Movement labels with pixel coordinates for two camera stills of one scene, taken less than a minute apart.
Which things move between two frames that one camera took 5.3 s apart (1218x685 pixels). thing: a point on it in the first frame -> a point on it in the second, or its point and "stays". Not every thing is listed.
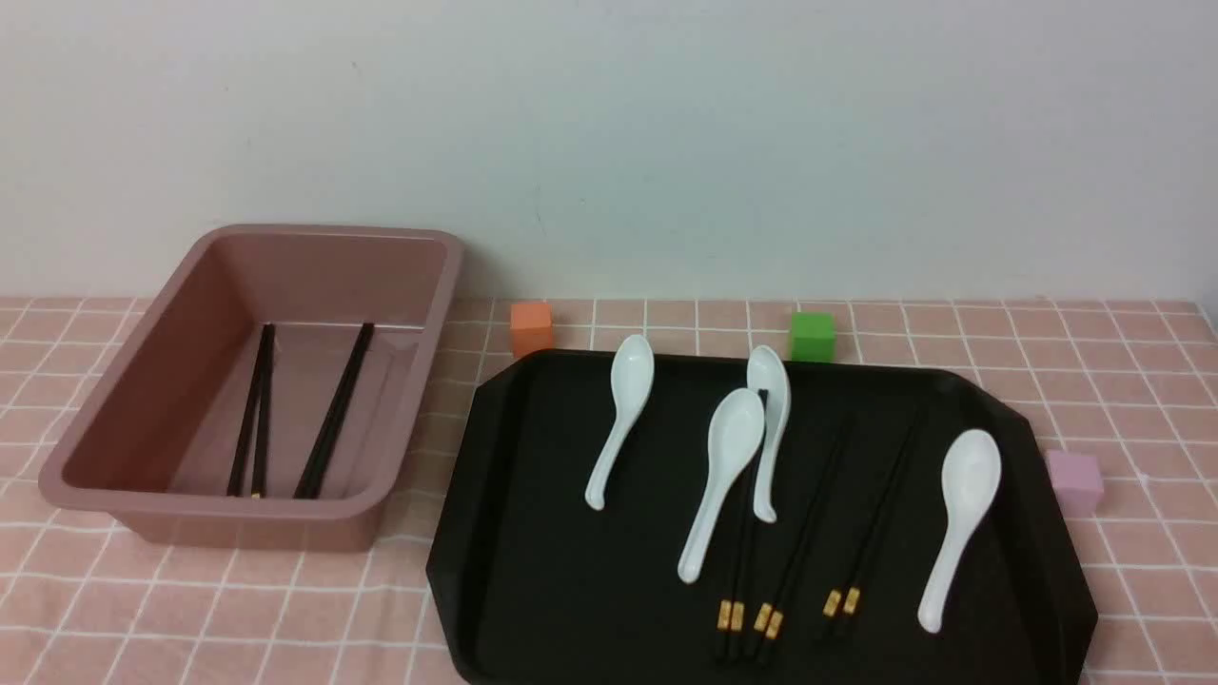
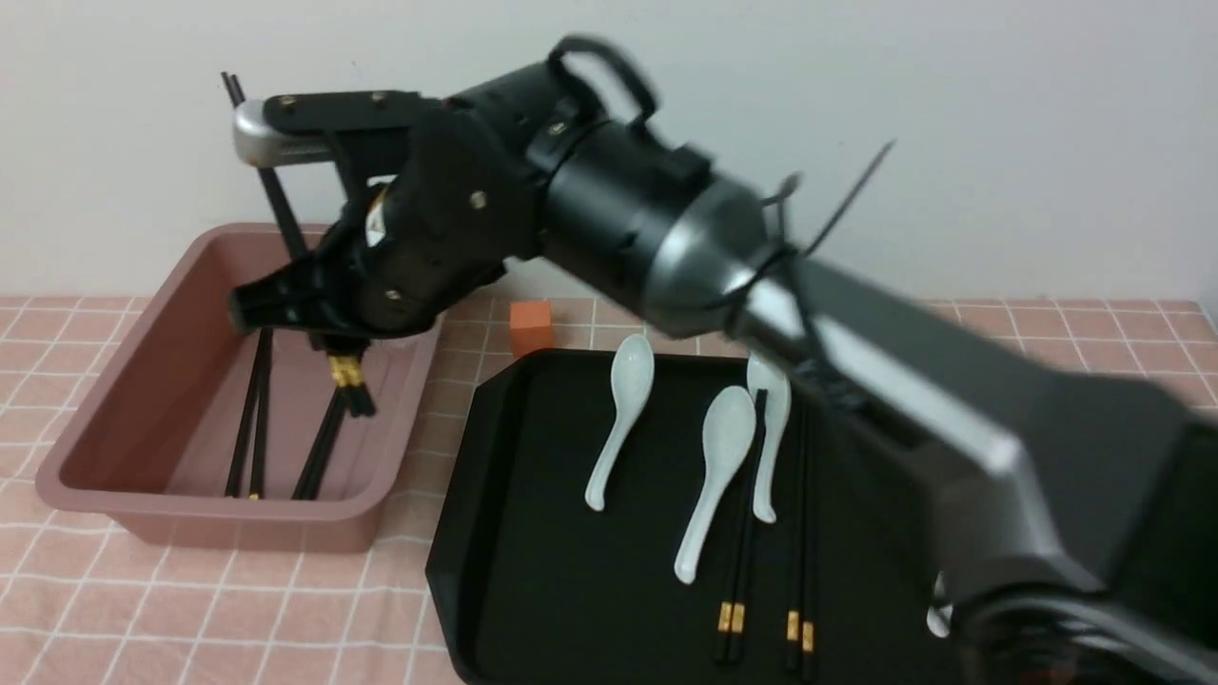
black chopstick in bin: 235,479 stays
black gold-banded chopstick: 834,601 -> 334,362
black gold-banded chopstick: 854,595 -> 350,362
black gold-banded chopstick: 738,580 stays
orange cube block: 531,328 stays
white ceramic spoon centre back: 768,369 stays
